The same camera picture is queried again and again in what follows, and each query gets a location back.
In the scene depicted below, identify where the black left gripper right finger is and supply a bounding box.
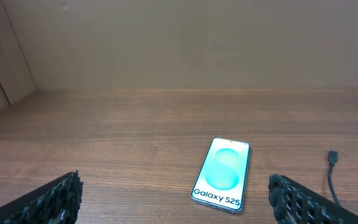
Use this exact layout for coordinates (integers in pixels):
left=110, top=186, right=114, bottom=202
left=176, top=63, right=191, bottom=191
left=268, top=174, right=358, bottom=224

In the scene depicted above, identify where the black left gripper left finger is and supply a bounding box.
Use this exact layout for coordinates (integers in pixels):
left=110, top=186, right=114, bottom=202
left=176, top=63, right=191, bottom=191
left=0, top=170, right=83, bottom=224

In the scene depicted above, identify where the black USB-C charger cable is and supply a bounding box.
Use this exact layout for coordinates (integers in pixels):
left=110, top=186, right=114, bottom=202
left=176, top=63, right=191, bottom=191
left=327, top=150, right=341, bottom=206

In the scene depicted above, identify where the Galaxy S25 smartphone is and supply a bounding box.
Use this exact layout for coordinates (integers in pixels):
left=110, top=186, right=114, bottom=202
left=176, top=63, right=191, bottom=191
left=191, top=138, right=251, bottom=214

